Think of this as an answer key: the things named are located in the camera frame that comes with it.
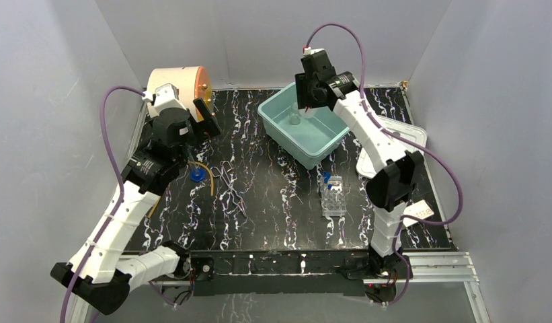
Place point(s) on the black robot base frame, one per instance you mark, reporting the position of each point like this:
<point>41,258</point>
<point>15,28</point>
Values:
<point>347,272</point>

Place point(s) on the teal plastic bin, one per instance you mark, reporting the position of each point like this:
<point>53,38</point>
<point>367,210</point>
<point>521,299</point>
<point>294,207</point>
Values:
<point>317,134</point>

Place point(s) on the small clear glass jar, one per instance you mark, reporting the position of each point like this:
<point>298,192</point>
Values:
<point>295,117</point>

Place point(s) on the cream cylindrical centrifuge machine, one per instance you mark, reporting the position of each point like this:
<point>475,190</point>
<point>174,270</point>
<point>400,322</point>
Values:
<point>191,82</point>

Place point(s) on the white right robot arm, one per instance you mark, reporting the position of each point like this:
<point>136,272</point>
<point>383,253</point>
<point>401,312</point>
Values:
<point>396,168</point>

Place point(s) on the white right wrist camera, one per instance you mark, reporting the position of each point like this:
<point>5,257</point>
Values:
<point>307,51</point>

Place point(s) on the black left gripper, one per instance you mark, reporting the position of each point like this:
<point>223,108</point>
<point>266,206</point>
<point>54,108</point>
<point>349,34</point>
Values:
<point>198,123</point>

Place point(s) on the clear glass tube blue stopper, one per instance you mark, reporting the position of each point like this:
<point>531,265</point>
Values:
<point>197,173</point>

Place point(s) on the aluminium rail frame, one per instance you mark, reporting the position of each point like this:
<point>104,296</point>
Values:
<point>450,267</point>

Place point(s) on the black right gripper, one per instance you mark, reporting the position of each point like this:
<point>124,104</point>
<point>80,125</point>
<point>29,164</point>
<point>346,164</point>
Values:
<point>303,102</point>

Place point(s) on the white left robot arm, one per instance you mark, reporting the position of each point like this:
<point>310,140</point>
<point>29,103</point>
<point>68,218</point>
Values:
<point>97,273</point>

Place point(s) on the small paper label card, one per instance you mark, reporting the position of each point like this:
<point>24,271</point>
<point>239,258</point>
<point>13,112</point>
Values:
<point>420,210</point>

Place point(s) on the white plastic bin lid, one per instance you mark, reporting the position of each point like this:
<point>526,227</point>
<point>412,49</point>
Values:
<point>372,141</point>

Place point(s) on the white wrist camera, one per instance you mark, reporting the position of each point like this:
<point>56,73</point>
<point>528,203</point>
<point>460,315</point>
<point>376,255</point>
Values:
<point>162,98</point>
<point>307,51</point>

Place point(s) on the clear acrylic test tube rack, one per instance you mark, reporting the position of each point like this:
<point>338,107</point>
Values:
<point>333,202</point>

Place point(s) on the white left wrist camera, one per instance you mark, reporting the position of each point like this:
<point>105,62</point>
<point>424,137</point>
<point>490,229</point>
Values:
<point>162,98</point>

